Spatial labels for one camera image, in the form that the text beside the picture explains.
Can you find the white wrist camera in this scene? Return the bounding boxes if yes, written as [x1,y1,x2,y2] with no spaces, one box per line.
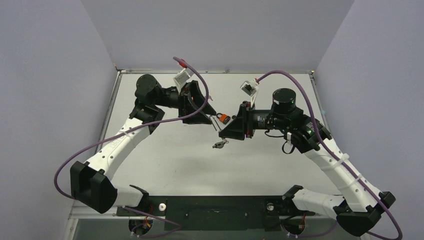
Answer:
[240,78,259,108]
[173,63,194,94]

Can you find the brass long-shackle padlock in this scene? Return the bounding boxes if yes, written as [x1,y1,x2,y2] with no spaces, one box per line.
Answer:
[208,115,222,132]

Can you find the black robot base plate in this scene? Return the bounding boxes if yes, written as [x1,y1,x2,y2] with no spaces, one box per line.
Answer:
[135,195,313,232]

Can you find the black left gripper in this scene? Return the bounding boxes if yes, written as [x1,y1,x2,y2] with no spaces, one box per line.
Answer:
[153,81,216,124]

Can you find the orange Opel padlock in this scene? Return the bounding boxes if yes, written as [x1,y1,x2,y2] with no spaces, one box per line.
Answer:
[216,113,232,125]

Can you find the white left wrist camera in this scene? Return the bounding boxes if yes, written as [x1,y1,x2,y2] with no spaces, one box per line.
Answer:
[173,63,194,94]

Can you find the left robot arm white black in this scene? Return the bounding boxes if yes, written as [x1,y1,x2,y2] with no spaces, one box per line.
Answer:
[70,74,217,215]

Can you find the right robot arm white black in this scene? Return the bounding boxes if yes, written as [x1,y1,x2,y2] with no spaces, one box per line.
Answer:
[219,88,396,237]

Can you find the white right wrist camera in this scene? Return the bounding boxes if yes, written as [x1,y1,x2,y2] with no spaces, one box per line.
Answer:
[240,78,259,108]

